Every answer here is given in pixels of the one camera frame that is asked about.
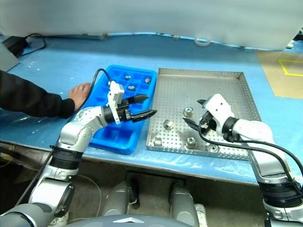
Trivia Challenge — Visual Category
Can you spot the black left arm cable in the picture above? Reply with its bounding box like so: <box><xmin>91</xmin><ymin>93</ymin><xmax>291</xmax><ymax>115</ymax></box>
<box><xmin>15</xmin><ymin>68</ymin><xmax>113</xmax><ymax>206</ymax></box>

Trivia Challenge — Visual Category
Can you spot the dark equipment clutter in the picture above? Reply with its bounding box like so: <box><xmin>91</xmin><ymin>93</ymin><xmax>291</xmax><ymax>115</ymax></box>
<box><xmin>285</xmin><ymin>27</ymin><xmax>303</xmax><ymax>49</ymax></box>

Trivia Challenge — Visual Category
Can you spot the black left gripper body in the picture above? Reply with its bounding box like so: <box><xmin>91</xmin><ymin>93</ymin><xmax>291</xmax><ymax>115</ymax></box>
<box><xmin>117</xmin><ymin>98</ymin><xmax>134</xmax><ymax>123</ymax></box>

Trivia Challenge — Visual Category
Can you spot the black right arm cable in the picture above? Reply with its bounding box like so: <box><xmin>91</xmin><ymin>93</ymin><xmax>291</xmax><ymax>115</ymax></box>
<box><xmin>198</xmin><ymin>122</ymin><xmax>300</xmax><ymax>190</ymax></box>

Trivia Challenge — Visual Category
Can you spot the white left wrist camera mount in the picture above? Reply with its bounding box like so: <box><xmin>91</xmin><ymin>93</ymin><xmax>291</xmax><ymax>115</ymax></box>
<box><xmin>107</xmin><ymin>80</ymin><xmax>125</xmax><ymax>125</ymax></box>

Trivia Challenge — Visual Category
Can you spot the grey left robot leg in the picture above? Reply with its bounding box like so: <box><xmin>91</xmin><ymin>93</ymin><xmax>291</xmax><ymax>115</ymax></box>
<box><xmin>103</xmin><ymin>181</ymin><xmax>133</xmax><ymax>217</ymax></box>

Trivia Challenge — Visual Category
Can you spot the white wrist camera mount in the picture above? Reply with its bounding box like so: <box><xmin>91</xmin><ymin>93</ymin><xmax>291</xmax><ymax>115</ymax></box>
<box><xmin>107</xmin><ymin>80</ymin><xmax>125</xmax><ymax>125</ymax></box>
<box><xmin>203</xmin><ymin>93</ymin><xmax>236</xmax><ymax>140</ymax></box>

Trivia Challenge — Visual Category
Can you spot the grey right robot leg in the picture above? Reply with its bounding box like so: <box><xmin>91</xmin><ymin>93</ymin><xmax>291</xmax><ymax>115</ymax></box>
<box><xmin>169</xmin><ymin>183</ymin><xmax>201</xmax><ymax>227</ymax></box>

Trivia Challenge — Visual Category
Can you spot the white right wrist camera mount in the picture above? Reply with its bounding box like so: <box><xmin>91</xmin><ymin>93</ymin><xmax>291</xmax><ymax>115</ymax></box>
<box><xmin>203</xmin><ymin>93</ymin><xmax>236</xmax><ymax>140</ymax></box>

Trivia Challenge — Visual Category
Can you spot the white right robot foot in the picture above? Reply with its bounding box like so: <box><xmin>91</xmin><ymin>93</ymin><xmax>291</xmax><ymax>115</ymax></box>
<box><xmin>194</xmin><ymin>203</ymin><xmax>209</xmax><ymax>227</ymax></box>

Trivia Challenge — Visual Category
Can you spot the blue compartment tray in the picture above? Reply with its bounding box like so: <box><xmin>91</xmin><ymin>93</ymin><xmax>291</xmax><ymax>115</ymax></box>
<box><xmin>88</xmin><ymin>65</ymin><xmax>159</xmax><ymax>156</ymax></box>

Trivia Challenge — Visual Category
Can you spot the black power adapter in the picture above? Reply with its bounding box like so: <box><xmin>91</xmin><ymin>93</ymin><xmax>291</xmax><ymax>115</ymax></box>
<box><xmin>1</xmin><ymin>36</ymin><xmax>27</xmax><ymax>57</ymax></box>

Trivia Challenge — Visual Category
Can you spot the person's bare hand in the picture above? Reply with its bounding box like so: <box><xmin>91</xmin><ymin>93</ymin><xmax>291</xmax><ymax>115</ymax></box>
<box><xmin>68</xmin><ymin>82</ymin><xmax>92</xmax><ymax>112</ymax></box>

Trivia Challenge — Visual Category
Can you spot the grey robot torso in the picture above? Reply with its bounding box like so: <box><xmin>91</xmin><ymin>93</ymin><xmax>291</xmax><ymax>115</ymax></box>
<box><xmin>67</xmin><ymin>214</ymin><xmax>174</xmax><ymax>227</ymax></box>

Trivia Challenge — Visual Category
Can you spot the white robot foot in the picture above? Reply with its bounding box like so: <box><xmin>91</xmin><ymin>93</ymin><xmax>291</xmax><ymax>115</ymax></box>
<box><xmin>194</xmin><ymin>203</ymin><xmax>209</xmax><ymax>227</ymax></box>
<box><xmin>51</xmin><ymin>211</ymin><xmax>70</xmax><ymax>226</ymax></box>

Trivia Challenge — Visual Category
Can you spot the clear tape roll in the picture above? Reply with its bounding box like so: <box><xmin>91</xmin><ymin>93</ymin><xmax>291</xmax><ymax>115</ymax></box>
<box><xmin>194</xmin><ymin>37</ymin><xmax>211</xmax><ymax>47</ymax></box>

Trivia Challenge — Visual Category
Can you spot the black adapter cable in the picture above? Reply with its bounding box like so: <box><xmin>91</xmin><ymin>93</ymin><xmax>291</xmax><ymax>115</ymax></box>
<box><xmin>18</xmin><ymin>33</ymin><xmax>47</xmax><ymax>58</ymax></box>

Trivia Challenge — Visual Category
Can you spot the brown cardboard sheet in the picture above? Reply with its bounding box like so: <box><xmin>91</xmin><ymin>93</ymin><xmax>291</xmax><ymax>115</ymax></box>
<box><xmin>256</xmin><ymin>51</ymin><xmax>303</xmax><ymax>98</ymax></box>

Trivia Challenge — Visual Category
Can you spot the grey power strip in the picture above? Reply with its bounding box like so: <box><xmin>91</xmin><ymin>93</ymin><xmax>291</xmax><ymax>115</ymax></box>
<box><xmin>80</xmin><ymin>33</ymin><xmax>110</xmax><ymax>41</ymax></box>

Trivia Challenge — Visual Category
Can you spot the white left robot foot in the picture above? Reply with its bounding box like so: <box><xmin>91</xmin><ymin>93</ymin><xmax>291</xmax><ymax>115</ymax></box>
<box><xmin>51</xmin><ymin>211</ymin><xmax>70</xmax><ymax>226</ymax></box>

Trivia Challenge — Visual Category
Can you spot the thin white cord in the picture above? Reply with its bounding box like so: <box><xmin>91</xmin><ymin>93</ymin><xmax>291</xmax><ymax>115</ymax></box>
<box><xmin>79</xmin><ymin>175</ymin><xmax>103</xmax><ymax>217</ymax></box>

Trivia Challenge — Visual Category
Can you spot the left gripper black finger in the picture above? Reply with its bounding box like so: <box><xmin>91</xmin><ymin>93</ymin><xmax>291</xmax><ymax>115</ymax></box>
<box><xmin>131</xmin><ymin>109</ymin><xmax>158</xmax><ymax>123</ymax></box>
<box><xmin>129</xmin><ymin>95</ymin><xmax>151</xmax><ymax>105</ymax></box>

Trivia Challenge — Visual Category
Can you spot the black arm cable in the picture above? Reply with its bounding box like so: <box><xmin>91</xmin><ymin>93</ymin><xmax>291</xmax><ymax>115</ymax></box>
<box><xmin>15</xmin><ymin>68</ymin><xmax>113</xmax><ymax>206</ymax></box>
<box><xmin>198</xmin><ymin>122</ymin><xmax>300</xmax><ymax>190</ymax></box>

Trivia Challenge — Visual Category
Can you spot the grey flat panel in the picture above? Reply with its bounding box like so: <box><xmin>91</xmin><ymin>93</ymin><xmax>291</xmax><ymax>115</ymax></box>
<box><xmin>0</xmin><ymin>42</ymin><xmax>21</xmax><ymax>72</ymax></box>

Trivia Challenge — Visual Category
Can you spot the perforated metal tray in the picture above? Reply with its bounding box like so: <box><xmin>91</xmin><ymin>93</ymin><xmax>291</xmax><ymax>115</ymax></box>
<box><xmin>146</xmin><ymin>68</ymin><xmax>263</xmax><ymax>161</ymax></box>

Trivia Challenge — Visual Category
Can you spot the grey robot leg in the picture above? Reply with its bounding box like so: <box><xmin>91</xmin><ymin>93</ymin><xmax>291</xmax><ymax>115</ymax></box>
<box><xmin>169</xmin><ymin>183</ymin><xmax>201</xmax><ymax>227</ymax></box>
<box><xmin>103</xmin><ymin>181</ymin><xmax>133</xmax><ymax>217</ymax></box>

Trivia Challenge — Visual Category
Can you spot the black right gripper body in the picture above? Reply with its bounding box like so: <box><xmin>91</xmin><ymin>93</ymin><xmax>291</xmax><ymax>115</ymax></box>
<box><xmin>198</xmin><ymin>111</ymin><xmax>217</xmax><ymax>135</ymax></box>

